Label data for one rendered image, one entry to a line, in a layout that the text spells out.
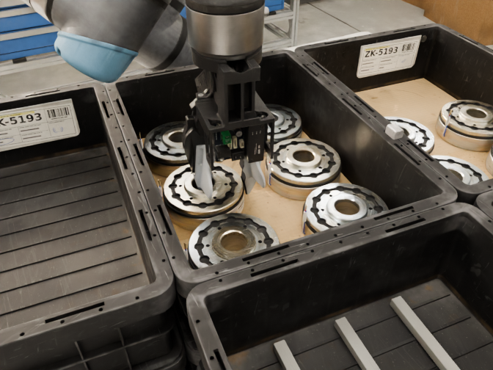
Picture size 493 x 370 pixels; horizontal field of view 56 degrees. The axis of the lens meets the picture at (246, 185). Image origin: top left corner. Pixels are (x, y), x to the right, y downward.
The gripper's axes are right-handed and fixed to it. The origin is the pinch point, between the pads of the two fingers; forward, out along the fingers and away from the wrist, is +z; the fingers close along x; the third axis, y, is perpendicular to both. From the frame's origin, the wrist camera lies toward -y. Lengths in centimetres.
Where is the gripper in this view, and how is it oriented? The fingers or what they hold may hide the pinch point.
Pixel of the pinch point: (226, 186)
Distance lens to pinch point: 60.9
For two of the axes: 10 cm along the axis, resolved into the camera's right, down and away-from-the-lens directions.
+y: 3.1, 6.1, -7.3
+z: 0.0, 7.7, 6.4
